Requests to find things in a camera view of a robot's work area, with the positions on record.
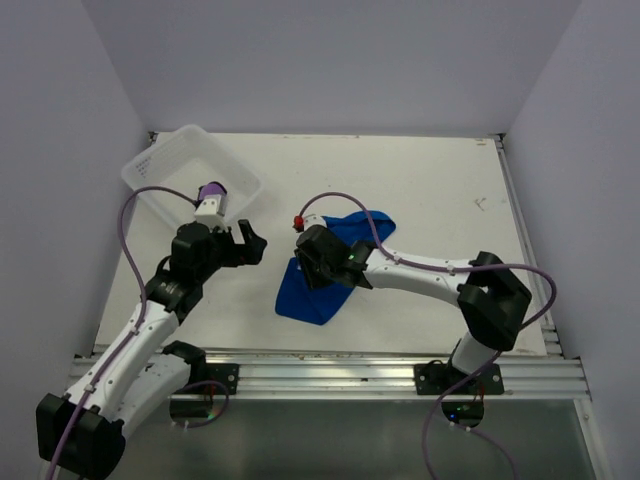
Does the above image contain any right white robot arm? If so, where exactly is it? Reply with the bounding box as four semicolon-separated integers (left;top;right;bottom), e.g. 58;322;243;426
294;224;531;393

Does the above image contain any blue towel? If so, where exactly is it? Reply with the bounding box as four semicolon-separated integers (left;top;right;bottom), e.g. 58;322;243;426
275;210;396;325

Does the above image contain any right side aluminium rail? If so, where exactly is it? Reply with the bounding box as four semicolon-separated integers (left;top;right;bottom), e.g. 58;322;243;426
492;134;564;358

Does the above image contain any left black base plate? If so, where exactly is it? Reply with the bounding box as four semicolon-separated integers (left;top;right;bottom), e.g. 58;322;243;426
196;363;240;395

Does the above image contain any purple towel black trim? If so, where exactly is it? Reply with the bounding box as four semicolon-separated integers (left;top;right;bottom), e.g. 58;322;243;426
197;181;227;202

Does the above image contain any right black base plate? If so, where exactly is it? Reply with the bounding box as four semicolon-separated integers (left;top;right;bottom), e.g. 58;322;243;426
413;360;505;396

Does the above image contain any white plastic basket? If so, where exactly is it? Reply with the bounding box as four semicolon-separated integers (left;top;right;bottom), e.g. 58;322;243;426
121;125;263;221

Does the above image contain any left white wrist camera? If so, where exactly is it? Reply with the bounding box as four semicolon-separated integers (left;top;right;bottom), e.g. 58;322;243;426
194;194;227;230

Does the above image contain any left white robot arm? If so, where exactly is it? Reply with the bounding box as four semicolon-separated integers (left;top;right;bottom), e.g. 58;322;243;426
36;219;267;479

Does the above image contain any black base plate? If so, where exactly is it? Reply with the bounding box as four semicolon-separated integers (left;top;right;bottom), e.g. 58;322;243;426
413;360;505;396
196;363;240;395

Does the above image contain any aluminium mounting rail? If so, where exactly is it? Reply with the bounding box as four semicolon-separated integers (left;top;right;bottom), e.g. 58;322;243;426
206;349;590;401

